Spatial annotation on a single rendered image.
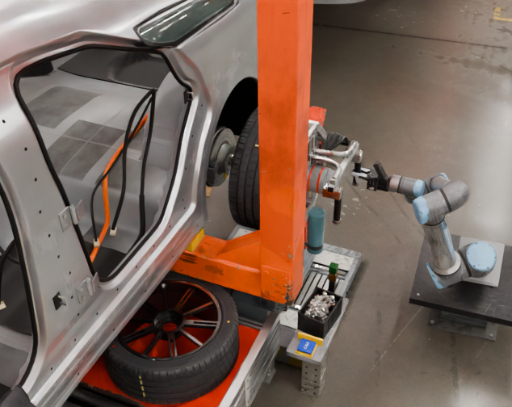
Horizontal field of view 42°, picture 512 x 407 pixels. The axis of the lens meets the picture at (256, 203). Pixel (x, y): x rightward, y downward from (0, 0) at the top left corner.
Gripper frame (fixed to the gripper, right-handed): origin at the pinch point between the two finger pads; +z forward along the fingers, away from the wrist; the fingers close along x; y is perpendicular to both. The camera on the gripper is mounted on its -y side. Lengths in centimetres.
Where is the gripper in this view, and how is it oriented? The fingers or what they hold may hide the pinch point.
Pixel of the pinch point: (354, 170)
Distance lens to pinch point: 359.7
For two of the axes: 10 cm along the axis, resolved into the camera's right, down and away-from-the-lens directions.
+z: -9.2, -2.3, 3.2
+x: 4.0, -5.7, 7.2
